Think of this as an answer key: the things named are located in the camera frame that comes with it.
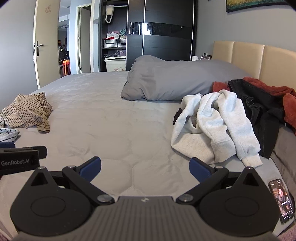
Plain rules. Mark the pile of clothes on shelf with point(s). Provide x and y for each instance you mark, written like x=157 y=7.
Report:
x=114 y=34

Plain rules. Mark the beige padded headboard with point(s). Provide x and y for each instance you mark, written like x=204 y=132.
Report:
x=245 y=55

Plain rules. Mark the black t-shirt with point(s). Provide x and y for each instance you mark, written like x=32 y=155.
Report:
x=177 y=117

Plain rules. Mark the rust red garment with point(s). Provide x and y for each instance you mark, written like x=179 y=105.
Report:
x=290 y=104

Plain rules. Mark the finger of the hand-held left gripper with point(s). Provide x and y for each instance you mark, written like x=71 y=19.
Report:
x=42 y=151

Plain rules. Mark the beige striped shirt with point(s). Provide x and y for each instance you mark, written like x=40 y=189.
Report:
x=25 y=113

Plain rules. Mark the black wardrobe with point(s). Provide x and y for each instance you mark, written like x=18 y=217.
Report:
x=166 y=46

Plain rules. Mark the purple bag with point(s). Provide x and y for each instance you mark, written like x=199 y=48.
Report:
x=120 y=53

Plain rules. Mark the black jeans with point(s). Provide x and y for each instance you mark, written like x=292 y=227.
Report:
x=259 y=106

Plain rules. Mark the beige room door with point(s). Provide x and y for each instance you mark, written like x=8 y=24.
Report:
x=46 y=27

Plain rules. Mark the checkered storage box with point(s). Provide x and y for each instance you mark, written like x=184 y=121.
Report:
x=122 y=42
x=110 y=43

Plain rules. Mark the beige inner door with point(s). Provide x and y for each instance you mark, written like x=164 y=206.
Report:
x=85 y=39

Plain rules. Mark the orange stool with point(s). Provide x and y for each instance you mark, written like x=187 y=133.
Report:
x=66 y=67

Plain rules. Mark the white plastic storage box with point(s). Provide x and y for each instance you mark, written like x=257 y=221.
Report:
x=115 y=64

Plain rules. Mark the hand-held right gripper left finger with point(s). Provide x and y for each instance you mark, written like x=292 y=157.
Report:
x=91 y=168

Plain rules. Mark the black smartphone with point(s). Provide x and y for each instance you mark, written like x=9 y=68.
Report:
x=282 y=201

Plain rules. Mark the white sweatshirt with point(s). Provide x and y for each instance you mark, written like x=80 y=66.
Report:
x=208 y=139

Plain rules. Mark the small white box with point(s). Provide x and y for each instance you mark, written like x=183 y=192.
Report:
x=195 y=58

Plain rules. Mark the grey pillow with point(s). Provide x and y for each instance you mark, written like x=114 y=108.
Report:
x=173 y=78

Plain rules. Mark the purple fluffy rug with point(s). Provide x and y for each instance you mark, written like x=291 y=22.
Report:
x=289 y=235

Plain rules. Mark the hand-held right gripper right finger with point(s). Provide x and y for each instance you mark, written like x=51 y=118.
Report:
x=198 y=168

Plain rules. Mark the blue white striped cloth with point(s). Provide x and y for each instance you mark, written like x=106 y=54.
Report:
x=7 y=135

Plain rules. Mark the framed yellow wall painting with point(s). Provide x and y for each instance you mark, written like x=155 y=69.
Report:
x=249 y=4

